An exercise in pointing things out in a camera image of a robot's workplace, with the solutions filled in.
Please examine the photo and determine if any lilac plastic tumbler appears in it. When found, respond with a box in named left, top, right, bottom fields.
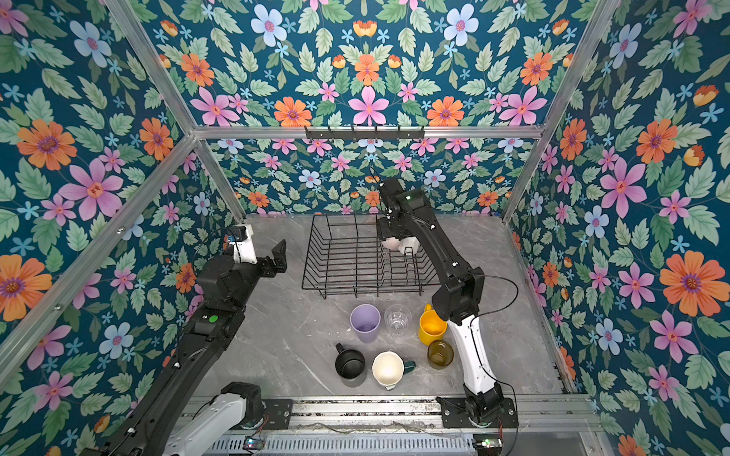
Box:
left=350, top=303, right=381, bottom=343

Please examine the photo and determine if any clear glass cup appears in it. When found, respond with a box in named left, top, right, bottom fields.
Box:
left=385, top=304, right=412, bottom=336

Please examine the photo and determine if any black mug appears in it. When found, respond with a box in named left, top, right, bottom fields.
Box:
left=335, top=343, right=367, bottom=388

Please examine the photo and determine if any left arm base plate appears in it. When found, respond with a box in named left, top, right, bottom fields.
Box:
left=254, top=399, right=294, bottom=432

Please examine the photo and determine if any white ceramic mug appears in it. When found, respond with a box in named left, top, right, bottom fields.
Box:
left=397, top=237, right=420, bottom=256

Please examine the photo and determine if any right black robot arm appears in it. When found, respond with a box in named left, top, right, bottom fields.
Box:
left=378, top=178, right=504, bottom=426

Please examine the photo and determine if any aluminium mounting rail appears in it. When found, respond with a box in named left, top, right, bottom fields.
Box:
left=272, top=393, right=603, bottom=432

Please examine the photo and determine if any dark green mug cream inside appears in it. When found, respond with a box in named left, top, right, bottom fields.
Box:
left=372, top=351, right=416, bottom=391

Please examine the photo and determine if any black wire dish rack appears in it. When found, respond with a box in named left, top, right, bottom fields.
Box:
left=302, top=215, right=439, bottom=298

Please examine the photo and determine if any white slotted cable duct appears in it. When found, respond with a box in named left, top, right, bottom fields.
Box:
left=205, top=433, right=476, bottom=455

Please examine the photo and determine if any black hook rail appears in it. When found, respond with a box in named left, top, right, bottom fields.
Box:
left=304, top=127, right=426, bottom=141

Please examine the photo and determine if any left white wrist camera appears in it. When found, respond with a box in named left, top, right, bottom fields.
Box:
left=228, top=224, right=258, bottom=264

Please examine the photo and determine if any amber glass cup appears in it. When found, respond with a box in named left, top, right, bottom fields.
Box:
left=427, top=340, right=454, bottom=370

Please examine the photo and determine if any yellow mug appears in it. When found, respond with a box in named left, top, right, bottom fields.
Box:
left=418, top=304, right=448, bottom=346

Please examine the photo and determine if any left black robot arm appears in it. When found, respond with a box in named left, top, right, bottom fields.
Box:
left=82, top=241, right=287, bottom=455

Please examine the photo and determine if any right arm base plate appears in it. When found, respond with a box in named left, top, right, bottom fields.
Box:
left=436, top=396, right=518, bottom=429

